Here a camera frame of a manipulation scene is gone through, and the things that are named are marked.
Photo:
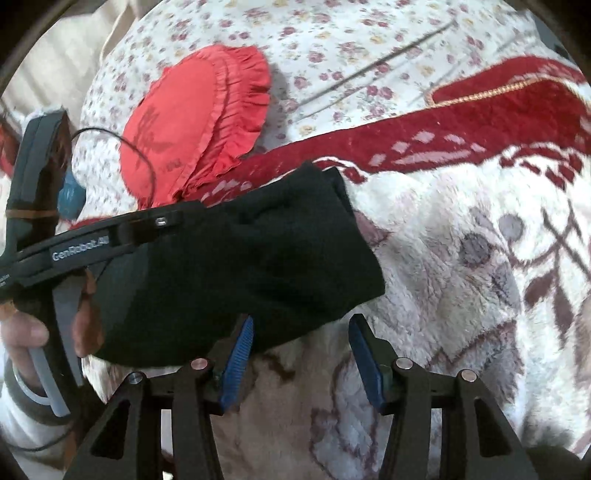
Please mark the person's left hand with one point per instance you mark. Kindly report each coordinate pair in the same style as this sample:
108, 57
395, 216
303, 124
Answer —
23, 334

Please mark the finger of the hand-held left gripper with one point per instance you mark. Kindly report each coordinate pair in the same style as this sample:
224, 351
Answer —
147, 226
71, 196

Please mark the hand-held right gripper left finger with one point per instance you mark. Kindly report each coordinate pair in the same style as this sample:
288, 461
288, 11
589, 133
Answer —
238, 355

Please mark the red cloth with gold trim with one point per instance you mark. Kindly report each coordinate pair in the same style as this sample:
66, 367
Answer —
508, 110

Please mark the person's left forearm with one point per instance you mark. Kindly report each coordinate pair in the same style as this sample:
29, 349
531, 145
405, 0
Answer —
18, 424

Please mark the black pants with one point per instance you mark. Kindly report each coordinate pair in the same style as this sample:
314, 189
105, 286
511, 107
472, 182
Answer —
277, 258

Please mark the floral bed sheet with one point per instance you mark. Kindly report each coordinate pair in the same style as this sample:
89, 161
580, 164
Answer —
323, 37

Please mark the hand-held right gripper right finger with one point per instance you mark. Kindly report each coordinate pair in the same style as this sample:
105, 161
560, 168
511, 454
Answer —
364, 364

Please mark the red and white plush blanket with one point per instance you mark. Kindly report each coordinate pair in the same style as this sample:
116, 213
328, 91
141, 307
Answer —
438, 277

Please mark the red ruffled pillow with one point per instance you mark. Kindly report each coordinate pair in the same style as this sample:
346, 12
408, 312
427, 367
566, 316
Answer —
175, 115

